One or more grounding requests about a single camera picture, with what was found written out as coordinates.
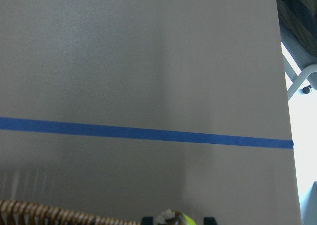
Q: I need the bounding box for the grey chair frame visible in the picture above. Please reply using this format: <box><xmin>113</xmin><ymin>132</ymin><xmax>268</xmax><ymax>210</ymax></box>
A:
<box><xmin>282</xmin><ymin>45</ymin><xmax>317</xmax><ymax>101</ymax></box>

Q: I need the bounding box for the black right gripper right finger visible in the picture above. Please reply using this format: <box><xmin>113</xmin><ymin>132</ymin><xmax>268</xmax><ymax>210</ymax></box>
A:
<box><xmin>204</xmin><ymin>217</ymin><xmax>216</xmax><ymax>225</ymax></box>

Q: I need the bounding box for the wicker fruit basket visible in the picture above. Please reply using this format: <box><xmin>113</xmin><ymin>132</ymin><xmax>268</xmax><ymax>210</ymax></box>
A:
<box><xmin>0</xmin><ymin>200</ymin><xmax>140</xmax><ymax>225</ymax></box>

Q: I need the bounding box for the yellow banana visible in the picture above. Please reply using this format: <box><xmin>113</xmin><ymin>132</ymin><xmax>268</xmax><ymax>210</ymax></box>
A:
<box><xmin>155</xmin><ymin>208</ymin><xmax>197</xmax><ymax>225</ymax></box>

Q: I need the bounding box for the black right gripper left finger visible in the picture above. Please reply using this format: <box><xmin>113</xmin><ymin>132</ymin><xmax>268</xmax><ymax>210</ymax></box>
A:
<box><xmin>141</xmin><ymin>217</ymin><xmax>155</xmax><ymax>225</ymax></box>

